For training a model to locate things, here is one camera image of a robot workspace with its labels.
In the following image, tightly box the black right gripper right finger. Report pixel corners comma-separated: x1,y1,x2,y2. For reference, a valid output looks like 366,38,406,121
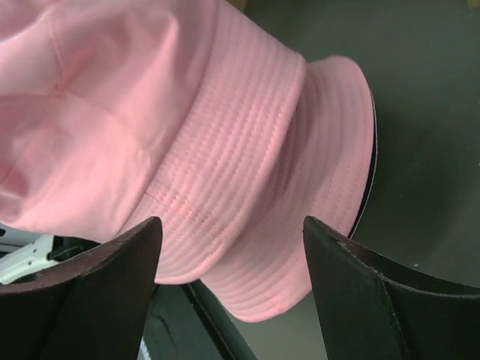
303,217,479,359

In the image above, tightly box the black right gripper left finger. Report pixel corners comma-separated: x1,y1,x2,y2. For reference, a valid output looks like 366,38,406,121
1,217,163,359

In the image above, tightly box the black bucket hat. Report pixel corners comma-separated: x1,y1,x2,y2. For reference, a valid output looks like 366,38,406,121
347,94,378,239

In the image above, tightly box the pink bucket hat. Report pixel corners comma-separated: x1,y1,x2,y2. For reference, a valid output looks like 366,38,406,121
0,0,307,286
202,56,373,323

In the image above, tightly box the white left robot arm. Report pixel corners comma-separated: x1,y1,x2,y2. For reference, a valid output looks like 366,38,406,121
1,225,98,285

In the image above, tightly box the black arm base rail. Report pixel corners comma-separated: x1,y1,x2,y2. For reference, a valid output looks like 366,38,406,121
138,281,256,360

